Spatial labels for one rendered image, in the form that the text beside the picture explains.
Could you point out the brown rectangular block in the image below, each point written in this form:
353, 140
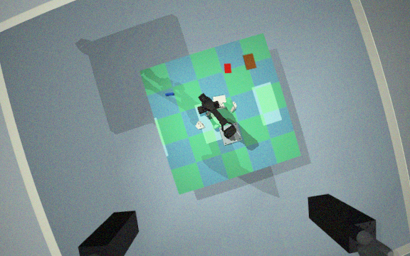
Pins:
249, 61

